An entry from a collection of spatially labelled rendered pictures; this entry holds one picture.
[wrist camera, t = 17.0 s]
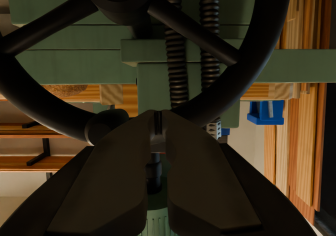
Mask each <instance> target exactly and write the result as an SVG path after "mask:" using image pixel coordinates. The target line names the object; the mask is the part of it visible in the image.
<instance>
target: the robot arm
mask: <svg viewBox="0 0 336 236"><path fill-rule="evenodd" d="M158 124H159V133H160V135H162V136H163V137H164V138H165V158H166V160H167V161H168V162H169V163H170V165H171V168H170V170H169V171H168V173H167V210H168V223H169V227H170V228H171V230H172V231H173V232H174V233H176V234H177V235H179V236H317V234H316V233H315V231H314V230H313V228H312V227H311V226H310V224H309V223H308V222H307V220H306V219H305V218H304V216H303V215H302V214H301V213H300V211H299V210H298V209H297V208H296V207H295V206H294V204H293V203H292V202H291V201H290V200H289V199H288V198H287V197H286V196H285V195H284V194H283V193H282V192H281V191H280V190H279V189H278V188H277V187H276V186H275V185H274V184H273V183H272V182H270V181H269V180H268V179H267V178H266V177H265V176H264V175H262V174H261V173H260V172H259V171H258V170H257V169H256V168H255V167H253V166H252V165H251V164H250V163H249V162H248V161H247V160H245V159H244V158H243V157H242V156H241V155H240V154H239V153H237V152H236V151H235V150H234V149H233V148H232V147H231V146H229V145H228V144H227V143H220V142H218V141H217V140H216V139H215V138H214V137H213V136H212V135H210V134H209V133H208V132H207V131H205V130H204V129H202V128H201V127H199V126H198V125H196V124H194V123H192V122H191V121H189V120H187V119H185V118H183V117H181V116H179V115H178V114H176V113H174V112H172V111H170V110H168V109H163V110H154V109H149V110H147V111H145V112H143V113H141V114H139V115H138V116H136V117H134V118H132V119H130V120H129V121H127V122H125V123H123V124H121V125H120V126H118V127H117V128H115V129H113V130H112V131H111V132H109V133H108V134H107V135H105V136H104V137H103V138H102V139H101V140H100V141H99V142H97V143H96V144H95V145H94V146H86V147H85V148H84V149H83V150H81V151H80V152H79V153H78V154H77V155H76V156H74V157H73V158H72V159H71V160H70V161H69V162H68V163H66V164H65V165H64V166H63V167H62V168H61V169H60V170H58V171H57V172H56V173H55V174H54V175H53V176H51V177H50V178H49V179H48V180H47V181H46V182H45V183H43V184H42V185H41V186H40V187H39V188H38V189H37V190H35V191H34V192H33V193H32V194H31V195H30V196H29V197H28V198H27V199H26V200H25V201H24V202H23V203H22V204H21V205H20V206H19V207H18V208H17V209H16V210H15V211H14V212H13V213H12V214H11V215H10V217H9V218H8V219H7V220H6V221H5V222H4V223H3V225H2V226H1V227H0V236H137V235H139V234H140V233H141V232H142V231H143V230H144V229H145V226H146V221H147V211H148V191H147V178H146V173H145V171H144V167H145V166H146V164H147V163H148V162H149V161H150V159H151V140H152V139H153V137H154V136H155V135H158Z"/></svg>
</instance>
